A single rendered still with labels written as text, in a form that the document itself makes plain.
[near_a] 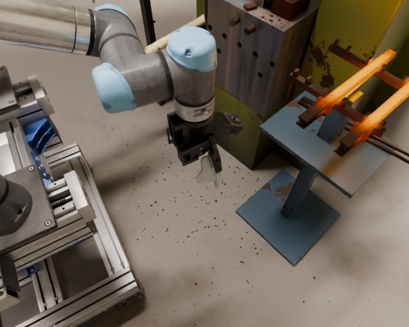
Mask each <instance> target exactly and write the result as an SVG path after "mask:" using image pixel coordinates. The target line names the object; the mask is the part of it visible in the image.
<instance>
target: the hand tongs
mask: <svg viewBox="0 0 409 327"><path fill-rule="evenodd" d="M315 103H316V102H314V101H313V100H311V99H309V98H307V97H305V96H303V97H302V98H301V99H300V100H299V101H298V104H300V105H301V106H303V107H305V108H307V109H309V108H310V107H311V106H313V105H314V104H315ZM347 124H348V125H351V126H353V125H354V123H352V122H350V121H348V122H347ZM344 129H346V130H348V131H350V129H351V128H349V127H348V126H345V127H344ZM370 136H371V137H373V138H375V139H377V140H379V141H380V142H382V143H384V144H386V145H387V146H389V147H391V148H393V149H395V150H396V151H399V152H401V153H403V154H404V155H406V156H408V157H409V153H408V152H406V151H404V150H402V149H400V148H398V147H397V146H395V145H393V144H391V143H390V142H388V141H386V140H384V139H382V138H379V137H378V136H376V135H374V134H372V133H371V134H370ZM366 141H368V142H370V143H372V144H373V145H375V146H377V147H378V148H380V149H382V150H384V151H386V152H388V153H390V154H391V155H393V156H395V157H396V158H398V159H400V160H402V161H404V162H406V163H408V164H409V160H407V159H406V158H404V157H402V156H400V155H399V154H397V153H395V152H393V151H391V150H389V149H387V148H386V147H384V146H382V145H380V144H379V143H377V142H375V141H373V140H372V139H369V138H367V139H366Z"/></svg>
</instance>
